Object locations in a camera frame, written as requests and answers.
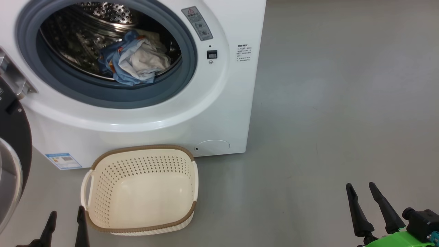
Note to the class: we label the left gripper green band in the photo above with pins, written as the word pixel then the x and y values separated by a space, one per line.
pixel 31 244

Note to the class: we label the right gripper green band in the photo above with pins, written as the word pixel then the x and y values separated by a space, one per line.
pixel 398 240

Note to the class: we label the black glass washing machine door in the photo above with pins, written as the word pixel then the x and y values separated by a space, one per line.
pixel 13 144

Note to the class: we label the blue cartoon print garment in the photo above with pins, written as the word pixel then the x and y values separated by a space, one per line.
pixel 120 70

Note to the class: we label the white cream garment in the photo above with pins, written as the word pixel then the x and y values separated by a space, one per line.
pixel 147 61

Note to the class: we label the cream perforated laundry basket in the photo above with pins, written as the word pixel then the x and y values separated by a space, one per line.
pixel 144 192

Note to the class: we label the white front-load washing machine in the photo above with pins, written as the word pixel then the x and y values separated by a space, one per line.
pixel 219 103

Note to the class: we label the blue energy label sticker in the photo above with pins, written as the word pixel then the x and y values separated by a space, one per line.
pixel 64 161

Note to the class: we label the round white filter cover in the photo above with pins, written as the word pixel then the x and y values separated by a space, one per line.
pixel 212 147

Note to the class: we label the grey warning sticker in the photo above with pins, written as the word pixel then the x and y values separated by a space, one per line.
pixel 198 23

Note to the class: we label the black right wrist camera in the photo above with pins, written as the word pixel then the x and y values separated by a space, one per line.
pixel 423 223

